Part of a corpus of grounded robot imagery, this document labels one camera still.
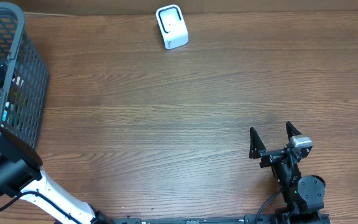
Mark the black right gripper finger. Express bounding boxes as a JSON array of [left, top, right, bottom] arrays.
[[249, 127, 267, 159], [285, 121, 302, 139]]

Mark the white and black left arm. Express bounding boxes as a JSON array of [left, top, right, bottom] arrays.
[[0, 126, 111, 223]]

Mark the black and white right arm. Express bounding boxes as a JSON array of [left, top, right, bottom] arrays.
[[249, 121, 330, 223]]

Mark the white barcode scanner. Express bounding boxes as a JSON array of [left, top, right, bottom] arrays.
[[155, 4, 189, 50]]

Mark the grey plastic shopping basket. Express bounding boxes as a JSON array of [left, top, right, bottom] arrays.
[[0, 2, 50, 147]]

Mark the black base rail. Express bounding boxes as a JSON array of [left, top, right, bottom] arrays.
[[108, 215, 331, 224]]

